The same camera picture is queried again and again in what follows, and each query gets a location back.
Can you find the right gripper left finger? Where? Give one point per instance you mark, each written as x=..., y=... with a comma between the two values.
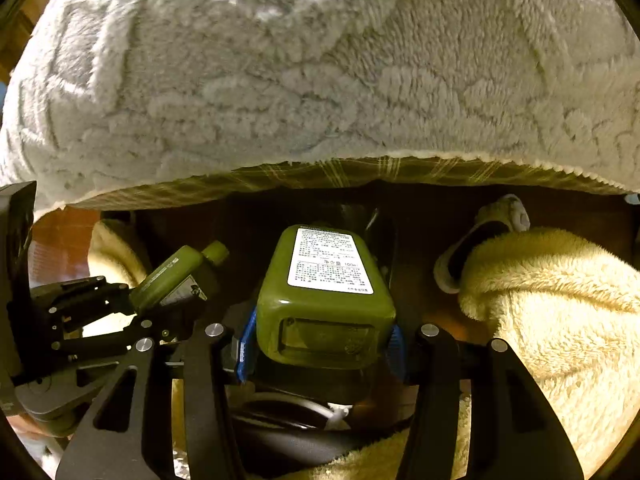
x=126, y=432

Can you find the large green bottle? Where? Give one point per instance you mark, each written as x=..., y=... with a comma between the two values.
x=323, y=302

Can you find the small green bottle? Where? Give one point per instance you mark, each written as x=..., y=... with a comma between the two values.
x=187, y=274

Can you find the grey fluffy blanket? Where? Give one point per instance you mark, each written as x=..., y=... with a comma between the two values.
x=111, y=93

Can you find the plaid mattress edge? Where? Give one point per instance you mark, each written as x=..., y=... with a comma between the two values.
x=346, y=173

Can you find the yellow fluffy towel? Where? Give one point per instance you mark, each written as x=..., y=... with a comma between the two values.
x=570, y=310

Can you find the grey slipper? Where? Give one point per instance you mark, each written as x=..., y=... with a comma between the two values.
x=503, y=216

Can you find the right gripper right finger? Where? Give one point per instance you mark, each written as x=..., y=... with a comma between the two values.
x=514, y=432

